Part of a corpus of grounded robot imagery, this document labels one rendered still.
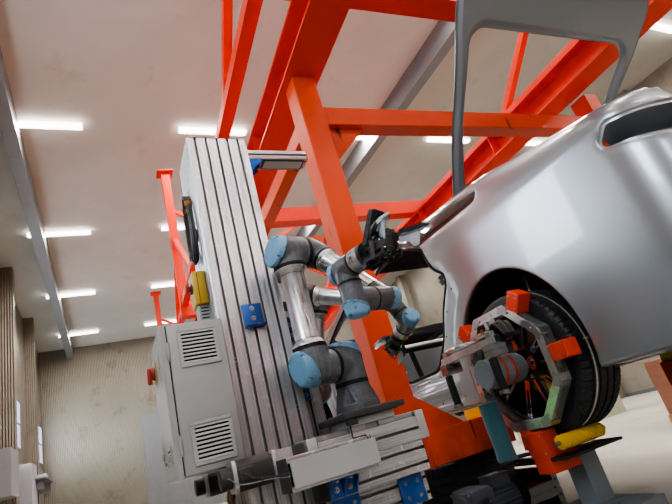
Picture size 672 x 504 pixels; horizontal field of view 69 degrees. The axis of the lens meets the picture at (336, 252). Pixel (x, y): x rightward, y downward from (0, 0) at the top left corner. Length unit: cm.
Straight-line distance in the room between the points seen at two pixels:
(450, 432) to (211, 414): 140
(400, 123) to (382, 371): 175
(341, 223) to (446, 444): 129
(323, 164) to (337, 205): 29
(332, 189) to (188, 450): 177
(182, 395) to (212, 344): 19
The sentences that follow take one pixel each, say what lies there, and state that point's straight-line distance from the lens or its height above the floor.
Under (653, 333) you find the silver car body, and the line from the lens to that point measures 204.
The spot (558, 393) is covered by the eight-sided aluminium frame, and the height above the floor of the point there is 69.
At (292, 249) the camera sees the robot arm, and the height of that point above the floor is 139.
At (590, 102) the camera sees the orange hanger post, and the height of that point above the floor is 288.
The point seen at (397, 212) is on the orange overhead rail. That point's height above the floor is 324.
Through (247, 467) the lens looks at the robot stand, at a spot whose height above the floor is 74.
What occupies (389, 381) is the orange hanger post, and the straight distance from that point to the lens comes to 256.
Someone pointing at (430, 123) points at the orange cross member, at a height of 263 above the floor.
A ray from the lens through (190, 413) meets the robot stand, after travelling 164.
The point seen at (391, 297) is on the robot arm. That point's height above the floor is 110.
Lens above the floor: 73
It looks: 21 degrees up
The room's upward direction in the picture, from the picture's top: 16 degrees counter-clockwise
